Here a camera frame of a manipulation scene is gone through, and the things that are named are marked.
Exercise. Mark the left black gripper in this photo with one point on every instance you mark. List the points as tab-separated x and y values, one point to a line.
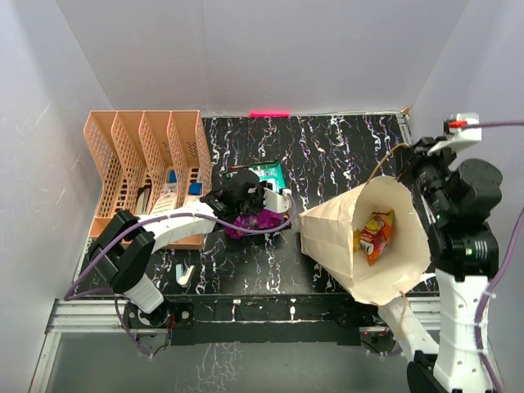
259	188

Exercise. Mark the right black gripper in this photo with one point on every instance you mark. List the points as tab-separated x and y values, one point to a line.
418	155

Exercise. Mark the green real chips bag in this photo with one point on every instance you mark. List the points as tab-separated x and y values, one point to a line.
233	169

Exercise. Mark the purple snack bag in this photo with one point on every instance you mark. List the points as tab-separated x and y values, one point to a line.
265	219

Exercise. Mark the orange fox's fruits candy bag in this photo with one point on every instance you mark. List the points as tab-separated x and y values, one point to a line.
374	236

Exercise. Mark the brown paper bag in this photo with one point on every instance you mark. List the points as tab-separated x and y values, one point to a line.
326	236

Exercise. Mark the teal snack bag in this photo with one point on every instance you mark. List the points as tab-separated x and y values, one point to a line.
270	172

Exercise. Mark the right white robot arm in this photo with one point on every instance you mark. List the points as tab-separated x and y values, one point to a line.
465	254

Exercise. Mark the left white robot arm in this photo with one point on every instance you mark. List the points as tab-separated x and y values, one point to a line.
122	252

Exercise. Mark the blue object in organizer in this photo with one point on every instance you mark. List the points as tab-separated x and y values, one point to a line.
195	189

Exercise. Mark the white calculator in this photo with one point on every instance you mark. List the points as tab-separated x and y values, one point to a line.
167	201

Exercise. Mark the red light strip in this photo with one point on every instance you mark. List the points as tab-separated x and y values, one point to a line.
263	114

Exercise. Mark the pink plastic file organizer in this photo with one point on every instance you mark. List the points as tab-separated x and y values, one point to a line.
132	149

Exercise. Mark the black white stapler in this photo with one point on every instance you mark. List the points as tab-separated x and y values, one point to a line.
144	194

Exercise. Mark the white plastic hook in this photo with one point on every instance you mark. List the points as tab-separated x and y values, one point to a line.
184	274

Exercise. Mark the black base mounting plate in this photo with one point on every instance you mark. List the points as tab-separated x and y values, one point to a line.
204	319

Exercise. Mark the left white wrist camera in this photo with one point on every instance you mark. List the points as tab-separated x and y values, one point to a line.
278	203

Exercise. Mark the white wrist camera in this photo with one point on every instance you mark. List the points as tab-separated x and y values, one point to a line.
461	131
278	203

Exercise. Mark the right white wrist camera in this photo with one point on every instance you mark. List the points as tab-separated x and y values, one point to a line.
461	131

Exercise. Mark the aluminium frame rail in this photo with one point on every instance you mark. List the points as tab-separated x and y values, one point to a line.
91	312

